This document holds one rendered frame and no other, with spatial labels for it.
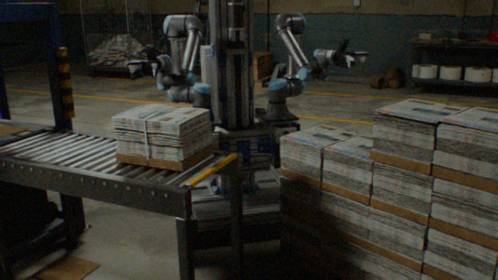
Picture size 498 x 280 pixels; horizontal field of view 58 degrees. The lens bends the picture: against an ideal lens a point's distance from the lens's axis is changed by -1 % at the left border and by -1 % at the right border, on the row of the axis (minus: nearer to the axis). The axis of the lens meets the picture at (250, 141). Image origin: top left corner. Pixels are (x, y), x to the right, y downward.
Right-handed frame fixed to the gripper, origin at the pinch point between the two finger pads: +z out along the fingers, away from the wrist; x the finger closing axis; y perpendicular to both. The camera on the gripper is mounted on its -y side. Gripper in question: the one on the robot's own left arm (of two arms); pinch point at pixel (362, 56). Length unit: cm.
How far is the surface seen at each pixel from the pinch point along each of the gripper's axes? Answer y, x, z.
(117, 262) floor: 106, 136, -85
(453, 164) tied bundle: 27, 46, 79
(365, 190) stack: 49, 52, 40
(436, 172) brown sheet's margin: 32, 47, 72
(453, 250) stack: 64, 50, 83
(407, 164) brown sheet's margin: 32, 48, 60
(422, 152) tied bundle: 25, 46, 65
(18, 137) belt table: 23, 161, -124
